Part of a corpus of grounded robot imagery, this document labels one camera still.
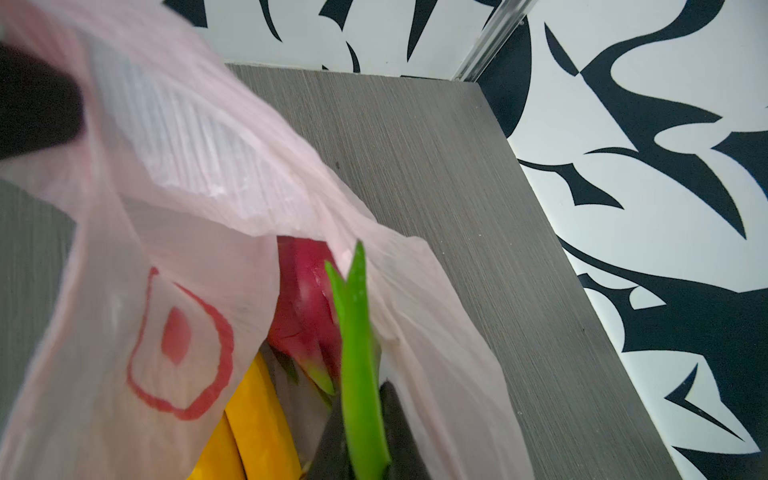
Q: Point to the red dragon fruit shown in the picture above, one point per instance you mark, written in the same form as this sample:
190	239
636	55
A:
321	327

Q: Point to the pink plastic bag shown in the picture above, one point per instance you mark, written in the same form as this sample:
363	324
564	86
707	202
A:
179	187

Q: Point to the yellow fruit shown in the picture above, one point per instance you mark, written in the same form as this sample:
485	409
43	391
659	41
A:
252	439

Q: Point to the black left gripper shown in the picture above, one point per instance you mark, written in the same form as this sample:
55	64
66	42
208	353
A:
41	107

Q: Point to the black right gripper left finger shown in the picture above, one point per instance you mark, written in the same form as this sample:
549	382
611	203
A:
331	460

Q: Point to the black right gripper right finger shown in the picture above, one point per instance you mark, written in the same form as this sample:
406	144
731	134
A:
406	461

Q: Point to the aluminium frame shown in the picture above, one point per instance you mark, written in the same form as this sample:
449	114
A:
503	21

